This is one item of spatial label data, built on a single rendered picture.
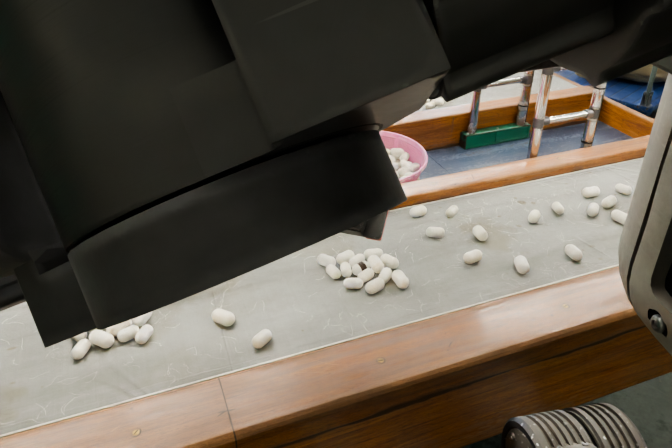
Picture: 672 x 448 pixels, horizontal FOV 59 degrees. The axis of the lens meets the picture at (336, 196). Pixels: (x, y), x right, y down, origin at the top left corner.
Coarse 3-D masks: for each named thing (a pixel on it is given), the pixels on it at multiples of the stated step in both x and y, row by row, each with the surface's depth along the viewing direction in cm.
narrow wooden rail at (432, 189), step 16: (608, 144) 137; (624, 144) 137; (640, 144) 137; (528, 160) 130; (544, 160) 130; (560, 160) 130; (576, 160) 130; (592, 160) 131; (608, 160) 133; (624, 160) 134; (448, 176) 123; (464, 176) 123; (480, 176) 123; (496, 176) 123; (512, 176) 124; (528, 176) 126; (544, 176) 128; (416, 192) 118; (432, 192) 118; (448, 192) 120; (464, 192) 121
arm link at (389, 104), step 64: (0, 0) 11; (64, 0) 11; (128, 0) 10; (192, 0) 11; (256, 0) 10; (320, 0) 9; (384, 0) 9; (0, 64) 12; (64, 64) 11; (128, 64) 10; (192, 64) 11; (256, 64) 10; (320, 64) 9; (384, 64) 9; (448, 64) 9; (64, 128) 11; (128, 128) 10; (192, 128) 10; (256, 128) 10; (320, 128) 10; (384, 128) 15; (64, 192) 11; (128, 192) 11
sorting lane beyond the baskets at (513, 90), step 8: (520, 72) 188; (536, 72) 188; (536, 80) 181; (552, 80) 181; (560, 80) 181; (488, 88) 175; (496, 88) 175; (504, 88) 175; (512, 88) 175; (520, 88) 175; (536, 88) 175; (552, 88) 175; (560, 88) 175; (568, 88) 175; (464, 96) 170; (488, 96) 170; (496, 96) 170; (504, 96) 170; (512, 96) 170; (424, 104) 165; (448, 104) 165; (456, 104) 165; (464, 104) 165
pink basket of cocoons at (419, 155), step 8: (384, 136) 142; (392, 136) 141; (400, 136) 140; (392, 144) 141; (400, 144) 140; (408, 144) 139; (416, 144) 136; (408, 152) 138; (416, 152) 136; (424, 152) 132; (408, 160) 138; (416, 160) 135; (424, 160) 130; (424, 168) 127; (408, 176) 122; (416, 176) 126
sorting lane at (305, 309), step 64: (512, 192) 123; (576, 192) 123; (448, 256) 104; (512, 256) 104; (0, 320) 90; (192, 320) 90; (256, 320) 90; (320, 320) 90; (384, 320) 90; (0, 384) 79; (64, 384) 79; (128, 384) 79; (192, 384) 79
